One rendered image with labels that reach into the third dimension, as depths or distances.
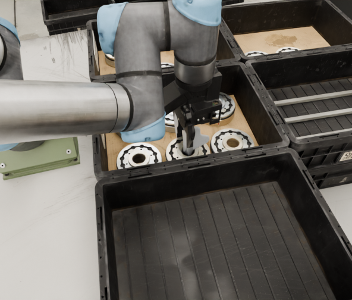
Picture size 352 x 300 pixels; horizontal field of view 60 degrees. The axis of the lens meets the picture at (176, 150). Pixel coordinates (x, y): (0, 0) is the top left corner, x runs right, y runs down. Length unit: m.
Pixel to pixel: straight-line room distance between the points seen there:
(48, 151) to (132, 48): 0.49
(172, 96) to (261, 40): 0.62
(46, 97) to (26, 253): 0.51
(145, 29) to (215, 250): 0.41
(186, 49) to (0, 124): 0.30
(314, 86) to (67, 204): 0.77
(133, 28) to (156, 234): 0.38
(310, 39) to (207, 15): 0.75
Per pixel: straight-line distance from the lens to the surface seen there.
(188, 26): 0.50
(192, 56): 0.53
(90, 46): 0.93
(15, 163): 0.92
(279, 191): 0.72
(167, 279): 0.60
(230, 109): 0.81
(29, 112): 0.39
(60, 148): 0.89
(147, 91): 0.48
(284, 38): 1.19
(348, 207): 0.92
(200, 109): 0.61
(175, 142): 0.72
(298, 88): 0.98
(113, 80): 0.79
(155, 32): 0.50
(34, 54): 1.40
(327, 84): 1.03
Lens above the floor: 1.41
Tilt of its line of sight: 51 degrees down
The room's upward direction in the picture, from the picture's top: straight up
